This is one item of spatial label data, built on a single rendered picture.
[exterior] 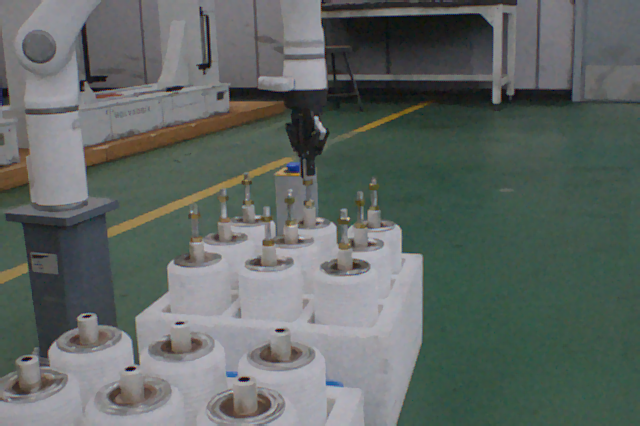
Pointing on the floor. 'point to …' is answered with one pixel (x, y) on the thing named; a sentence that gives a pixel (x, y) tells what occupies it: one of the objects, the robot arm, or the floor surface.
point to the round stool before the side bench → (336, 76)
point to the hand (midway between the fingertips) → (307, 167)
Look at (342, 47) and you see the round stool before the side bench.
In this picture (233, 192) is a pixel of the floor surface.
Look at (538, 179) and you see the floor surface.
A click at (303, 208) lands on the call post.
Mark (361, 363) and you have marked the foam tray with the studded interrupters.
